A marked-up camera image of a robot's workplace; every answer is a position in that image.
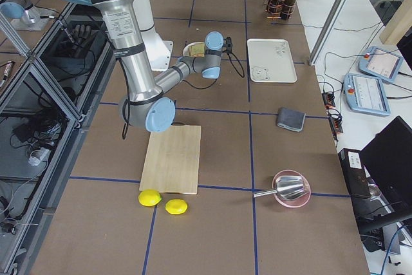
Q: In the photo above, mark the bread slice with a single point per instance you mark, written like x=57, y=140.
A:
x=196, y=50

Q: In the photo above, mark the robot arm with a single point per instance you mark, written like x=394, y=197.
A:
x=23, y=11
x=145, y=104

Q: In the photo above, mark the cream bear tray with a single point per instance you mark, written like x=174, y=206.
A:
x=270, y=60

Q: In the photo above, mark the wooden cutting board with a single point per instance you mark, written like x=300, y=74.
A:
x=172, y=161

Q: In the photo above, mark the white round plate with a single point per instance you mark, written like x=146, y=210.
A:
x=185, y=50

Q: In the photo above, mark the grey folded cloth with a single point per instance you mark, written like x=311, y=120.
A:
x=291, y=119

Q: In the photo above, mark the yellow lemon half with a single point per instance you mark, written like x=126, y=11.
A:
x=176, y=206

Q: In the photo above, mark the pink bowl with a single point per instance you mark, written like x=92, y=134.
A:
x=300, y=202

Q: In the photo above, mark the teach pendant near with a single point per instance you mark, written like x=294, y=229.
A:
x=365, y=94

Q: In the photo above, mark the teach pendant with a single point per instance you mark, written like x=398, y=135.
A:
x=365, y=94
x=380, y=63

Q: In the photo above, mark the teach pendant far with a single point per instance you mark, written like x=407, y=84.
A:
x=380, y=63

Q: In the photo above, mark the black monitor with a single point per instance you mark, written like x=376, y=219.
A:
x=387, y=159

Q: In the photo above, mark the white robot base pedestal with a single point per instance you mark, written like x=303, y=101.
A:
x=158, y=50

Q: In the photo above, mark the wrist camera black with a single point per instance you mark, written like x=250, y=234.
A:
x=227, y=45

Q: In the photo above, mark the copper wire bottle rack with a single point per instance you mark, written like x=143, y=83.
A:
x=279, y=9

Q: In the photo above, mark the aluminium frame post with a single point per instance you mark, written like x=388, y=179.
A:
x=326, y=30

